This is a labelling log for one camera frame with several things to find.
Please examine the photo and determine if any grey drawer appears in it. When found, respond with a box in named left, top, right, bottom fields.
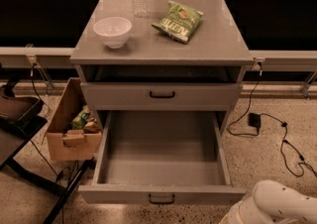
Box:
left=79, top=111, right=246, bottom=205
left=81, top=82, right=242, bottom=111

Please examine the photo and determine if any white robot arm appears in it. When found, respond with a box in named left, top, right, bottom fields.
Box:
left=219, top=180, right=317, bottom=224

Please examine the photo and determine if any grey drawer cabinet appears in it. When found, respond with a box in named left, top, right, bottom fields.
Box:
left=70, top=0, right=252, bottom=126

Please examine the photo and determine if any grey top drawer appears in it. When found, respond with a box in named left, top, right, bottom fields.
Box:
left=81, top=82, right=242, bottom=111

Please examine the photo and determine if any green chip bag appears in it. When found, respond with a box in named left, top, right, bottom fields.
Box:
left=152, top=0, right=203, bottom=44

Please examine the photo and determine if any white ceramic bowl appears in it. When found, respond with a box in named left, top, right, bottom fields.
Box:
left=93, top=17, right=132, bottom=49

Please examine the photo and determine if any green snack bag in box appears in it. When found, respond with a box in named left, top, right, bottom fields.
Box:
left=70, top=105, right=91, bottom=130

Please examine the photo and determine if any cardboard box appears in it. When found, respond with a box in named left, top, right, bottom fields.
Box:
left=47, top=78, right=101, bottom=161

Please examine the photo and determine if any black power adapter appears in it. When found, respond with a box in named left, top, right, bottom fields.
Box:
left=248, top=113, right=261, bottom=128

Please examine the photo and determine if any black table stand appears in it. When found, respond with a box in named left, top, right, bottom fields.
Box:
left=0, top=82, right=97, bottom=224

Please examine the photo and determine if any black floor cable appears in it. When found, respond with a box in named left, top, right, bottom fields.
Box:
left=226, top=62, right=317, bottom=178

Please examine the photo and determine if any black cable left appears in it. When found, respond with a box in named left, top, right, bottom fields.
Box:
left=29, top=62, right=72, bottom=224

